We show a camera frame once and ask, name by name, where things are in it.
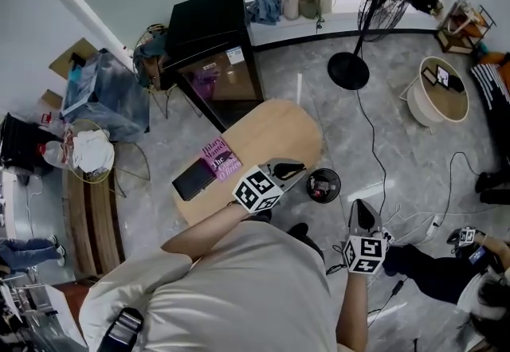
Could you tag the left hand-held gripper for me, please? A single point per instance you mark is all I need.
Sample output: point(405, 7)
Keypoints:
point(257, 191)

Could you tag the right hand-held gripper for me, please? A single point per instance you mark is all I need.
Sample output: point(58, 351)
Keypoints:
point(366, 256)

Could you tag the black mesh waste bin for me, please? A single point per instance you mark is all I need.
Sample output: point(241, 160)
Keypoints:
point(332, 199)

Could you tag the person's left forearm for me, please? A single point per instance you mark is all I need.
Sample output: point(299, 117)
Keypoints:
point(207, 231)

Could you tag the person's right forearm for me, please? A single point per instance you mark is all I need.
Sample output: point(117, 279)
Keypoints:
point(352, 310)

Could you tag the wooden coffee table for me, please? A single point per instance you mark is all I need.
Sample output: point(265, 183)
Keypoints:
point(275, 131)

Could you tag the person's left black shoe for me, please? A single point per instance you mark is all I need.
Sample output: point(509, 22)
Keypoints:
point(261, 216)

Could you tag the person's black shoe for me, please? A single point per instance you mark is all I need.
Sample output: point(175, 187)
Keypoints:
point(261, 216)
point(298, 231)

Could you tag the person's black trousers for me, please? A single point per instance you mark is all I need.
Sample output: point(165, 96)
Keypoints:
point(312, 249)

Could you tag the person's right black shoe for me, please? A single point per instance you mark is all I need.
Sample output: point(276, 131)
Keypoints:
point(298, 231)

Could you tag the pink book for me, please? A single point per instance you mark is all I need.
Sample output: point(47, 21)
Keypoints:
point(221, 159)

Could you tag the white power strip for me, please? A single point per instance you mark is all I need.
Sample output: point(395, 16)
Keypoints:
point(434, 225)

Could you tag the black flat box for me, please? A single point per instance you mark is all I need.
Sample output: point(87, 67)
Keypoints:
point(193, 181)

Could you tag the black standing fan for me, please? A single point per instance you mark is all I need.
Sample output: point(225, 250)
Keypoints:
point(348, 71)

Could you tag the white round side table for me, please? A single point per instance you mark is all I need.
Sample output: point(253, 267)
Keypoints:
point(422, 107)

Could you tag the person's white shirt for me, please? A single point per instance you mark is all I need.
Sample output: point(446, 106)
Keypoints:
point(239, 294)

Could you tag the blue cloth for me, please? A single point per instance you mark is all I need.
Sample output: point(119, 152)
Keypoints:
point(265, 6)

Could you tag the white tote bag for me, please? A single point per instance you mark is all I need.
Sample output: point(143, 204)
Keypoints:
point(289, 4)

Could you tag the black flat case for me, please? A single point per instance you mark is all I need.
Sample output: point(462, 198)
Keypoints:
point(457, 84)

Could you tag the khaki bag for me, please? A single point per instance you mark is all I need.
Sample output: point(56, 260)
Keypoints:
point(308, 4)

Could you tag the black glass-door fridge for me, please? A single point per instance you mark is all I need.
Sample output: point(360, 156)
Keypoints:
point(207, 24)

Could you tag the dark clothing pile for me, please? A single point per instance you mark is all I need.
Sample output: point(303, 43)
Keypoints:
point(149, 59)

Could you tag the striped black white cushion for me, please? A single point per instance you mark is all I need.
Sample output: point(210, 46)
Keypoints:
point(490, 87)

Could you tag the white cloth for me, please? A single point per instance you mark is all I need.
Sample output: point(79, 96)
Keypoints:
point(93, 151)

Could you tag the wooden bench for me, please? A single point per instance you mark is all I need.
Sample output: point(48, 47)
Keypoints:
point(93, 223)

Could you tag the orange cushion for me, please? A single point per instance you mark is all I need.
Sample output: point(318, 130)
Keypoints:
point(496, 59)

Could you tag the wooden shelf rack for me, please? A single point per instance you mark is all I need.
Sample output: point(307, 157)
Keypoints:
point(464, 28)

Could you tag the clear water jug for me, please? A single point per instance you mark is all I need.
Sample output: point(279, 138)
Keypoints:
point(53, 153)

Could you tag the brown cardboard sheet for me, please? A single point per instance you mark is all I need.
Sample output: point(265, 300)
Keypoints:
point(63, 57)

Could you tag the black cabinet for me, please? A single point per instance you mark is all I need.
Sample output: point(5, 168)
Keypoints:
point(24, 143)

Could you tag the black picture frame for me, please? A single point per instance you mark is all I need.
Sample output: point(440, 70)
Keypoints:
point(443, 75)
point(429, 75)

